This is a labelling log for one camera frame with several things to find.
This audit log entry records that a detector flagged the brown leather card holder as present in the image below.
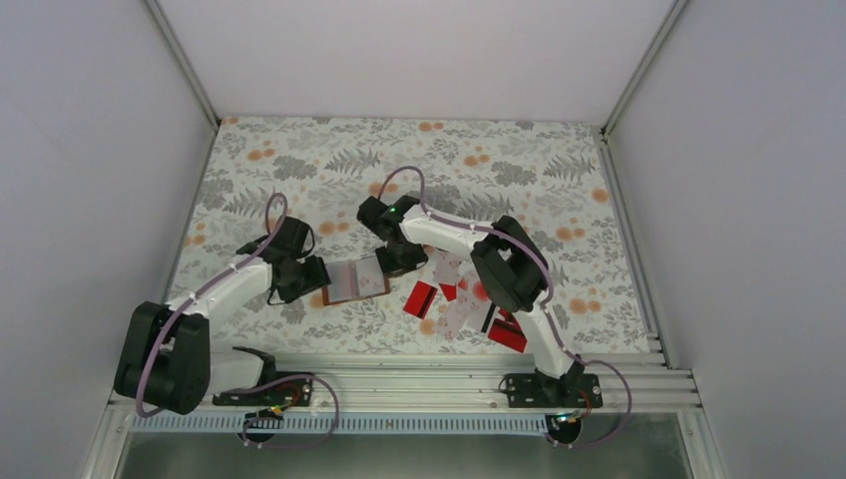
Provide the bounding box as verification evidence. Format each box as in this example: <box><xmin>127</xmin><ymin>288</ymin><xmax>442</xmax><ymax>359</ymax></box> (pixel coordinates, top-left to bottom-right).
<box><xmin>322</xmin><ymin>255</ymin><xmax>390</xmax><ymax>305</ymax></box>

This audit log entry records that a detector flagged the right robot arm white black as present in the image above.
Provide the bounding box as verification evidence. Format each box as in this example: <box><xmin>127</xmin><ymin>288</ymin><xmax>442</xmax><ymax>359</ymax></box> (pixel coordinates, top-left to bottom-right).
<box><xmin>357</xmin><ymin>196</ymin><xmax>585</xmax><ymax>407</ymax></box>

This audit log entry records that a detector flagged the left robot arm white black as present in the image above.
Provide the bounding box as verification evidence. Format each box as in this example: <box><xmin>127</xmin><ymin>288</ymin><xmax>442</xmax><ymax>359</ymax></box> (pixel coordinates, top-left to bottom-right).
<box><xmin>113</xmin><ymin>218</ymin><xmax>330</xmax><ymax>414</ymax></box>

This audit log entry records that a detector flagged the red card black stripe left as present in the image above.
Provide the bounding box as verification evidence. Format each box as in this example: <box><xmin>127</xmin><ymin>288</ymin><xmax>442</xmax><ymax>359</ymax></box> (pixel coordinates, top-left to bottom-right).
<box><xmin>403</xmin><ymin>281</ymin><xmax>438</xmax><ymax>319</ymax></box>

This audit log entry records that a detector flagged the white card pale pattern bottom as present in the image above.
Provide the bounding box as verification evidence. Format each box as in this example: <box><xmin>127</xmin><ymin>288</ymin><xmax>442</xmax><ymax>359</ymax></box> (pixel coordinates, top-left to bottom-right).
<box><xmin>436</xmin><ymin>288</ymin><xmax>472</xmax><ymax>340</ymax></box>

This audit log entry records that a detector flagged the white card red circle centre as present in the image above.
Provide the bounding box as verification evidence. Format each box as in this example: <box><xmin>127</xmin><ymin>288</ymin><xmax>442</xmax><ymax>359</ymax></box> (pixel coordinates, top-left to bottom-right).
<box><xmin>460</xmin><ymin>276</ymin><xmax>490</xmax><ymax>304</ymax></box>

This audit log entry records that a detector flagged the white card black stripe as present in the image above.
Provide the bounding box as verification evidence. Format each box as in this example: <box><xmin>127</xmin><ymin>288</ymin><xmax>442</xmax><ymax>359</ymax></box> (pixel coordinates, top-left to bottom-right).
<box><xmin>466</xmin><ymin>302</ymin><xmax>497</xmax><ymax>334</ymax></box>

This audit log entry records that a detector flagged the dark red card bottom right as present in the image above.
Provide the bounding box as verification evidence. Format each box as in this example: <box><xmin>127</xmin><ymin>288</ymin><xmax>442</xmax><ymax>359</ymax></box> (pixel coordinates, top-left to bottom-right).
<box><xmin>487</xmin><ymin>309</ymin><xmax>528</xmax><ymax>353</ymax></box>

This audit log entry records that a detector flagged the floral patterned table mat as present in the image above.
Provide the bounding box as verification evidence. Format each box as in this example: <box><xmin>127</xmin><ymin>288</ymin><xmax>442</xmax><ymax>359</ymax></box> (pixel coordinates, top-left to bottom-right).
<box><xmin>170</xmin><ymin>117</ymin><xmax>648</xmax><ymax>353</ymax></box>

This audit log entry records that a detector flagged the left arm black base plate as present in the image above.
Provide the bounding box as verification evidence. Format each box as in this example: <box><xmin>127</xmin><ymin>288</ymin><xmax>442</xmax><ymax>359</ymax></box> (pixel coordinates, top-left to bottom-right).
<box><xmin>211</xmin><ymin>372</ymin><xmax>314</xmax><ymax>408</ymax></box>

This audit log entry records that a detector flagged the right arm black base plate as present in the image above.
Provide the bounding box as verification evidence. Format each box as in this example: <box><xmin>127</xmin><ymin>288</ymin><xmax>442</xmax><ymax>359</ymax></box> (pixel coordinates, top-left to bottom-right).
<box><xmin>498</xmin><ymin>372</ymin><xmax>604</xmax><ymax>409</ymax></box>

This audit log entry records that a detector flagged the slotted grey cable duct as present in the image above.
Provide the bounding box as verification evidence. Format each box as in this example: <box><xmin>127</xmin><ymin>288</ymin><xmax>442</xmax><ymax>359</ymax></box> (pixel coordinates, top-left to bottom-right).
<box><xmin>130</xmin><ymin>411</ymin><xmax>547</xmax><ymax>436</ymax></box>

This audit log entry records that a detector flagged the aluminium rail frame front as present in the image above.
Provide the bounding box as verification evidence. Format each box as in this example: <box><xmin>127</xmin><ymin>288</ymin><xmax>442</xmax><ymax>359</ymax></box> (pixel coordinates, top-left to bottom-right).
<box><xmin>83</xmin><ymin>346</ymin><xmax>724</xmax><ymax>478</ymax></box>

